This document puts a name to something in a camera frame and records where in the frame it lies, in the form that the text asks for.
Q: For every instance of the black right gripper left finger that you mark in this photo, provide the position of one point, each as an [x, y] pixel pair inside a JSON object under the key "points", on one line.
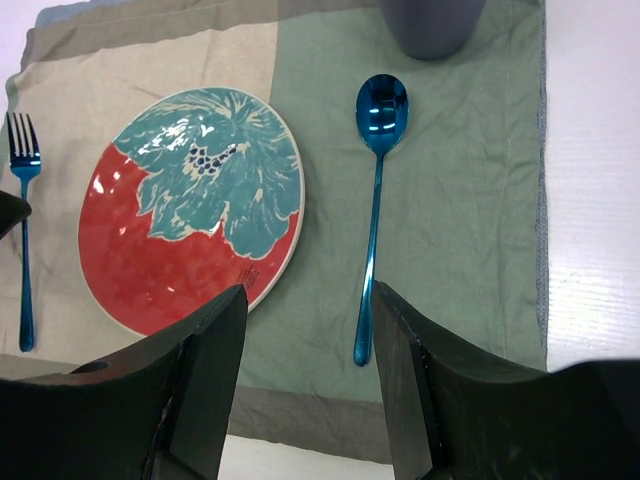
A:
{"points": [[157, 409]]}

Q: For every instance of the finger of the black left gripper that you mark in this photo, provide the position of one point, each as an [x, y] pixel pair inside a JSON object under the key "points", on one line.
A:
{"points": [[13, 210]]}

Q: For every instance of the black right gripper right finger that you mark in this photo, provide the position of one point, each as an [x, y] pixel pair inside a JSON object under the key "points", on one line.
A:
{"points": [[456, 411]]}

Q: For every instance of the blue metal fork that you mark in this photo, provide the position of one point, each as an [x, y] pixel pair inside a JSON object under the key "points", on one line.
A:
{"points": [[25, 164]]}

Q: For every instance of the red and teal plate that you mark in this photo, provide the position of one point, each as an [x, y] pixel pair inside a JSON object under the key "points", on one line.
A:
{"points": [[201, 191]]}

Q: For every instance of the patchwork cloth placemat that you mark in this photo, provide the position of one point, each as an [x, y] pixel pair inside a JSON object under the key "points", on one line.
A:
{"points": [[457, 232]]}

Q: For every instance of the blue metal spoon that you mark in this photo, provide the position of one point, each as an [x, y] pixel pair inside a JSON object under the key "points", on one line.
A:
{"points": [[382, 111]]}

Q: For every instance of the lavender cup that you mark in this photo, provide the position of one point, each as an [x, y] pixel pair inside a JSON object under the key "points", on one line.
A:
{"points": [[431, 29]]}

